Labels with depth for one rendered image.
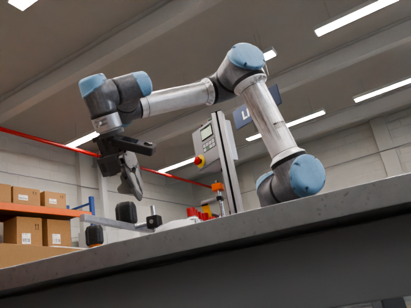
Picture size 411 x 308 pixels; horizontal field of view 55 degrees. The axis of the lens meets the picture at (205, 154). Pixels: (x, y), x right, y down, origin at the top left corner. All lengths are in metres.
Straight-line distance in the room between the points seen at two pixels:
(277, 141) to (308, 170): 0.13
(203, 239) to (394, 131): 9.01
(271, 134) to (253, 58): 0.25
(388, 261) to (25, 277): 0.31
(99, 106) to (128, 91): 0.09
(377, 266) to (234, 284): 0.11
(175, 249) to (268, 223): 0.08
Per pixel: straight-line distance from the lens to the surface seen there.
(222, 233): 0.31
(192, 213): 1.46
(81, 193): 7.35
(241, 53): 1.27
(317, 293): 0.34
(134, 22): 4.62
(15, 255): 0.53
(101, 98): 1.08
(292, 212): 0.30
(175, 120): 6.85
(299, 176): 1.14
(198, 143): 1.75
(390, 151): 9.08
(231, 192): 1.58
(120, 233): 1.58
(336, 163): 9.31
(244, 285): 0.35
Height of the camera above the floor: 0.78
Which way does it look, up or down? 19 degrees up
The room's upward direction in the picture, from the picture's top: 10 degrees counter-clockwise
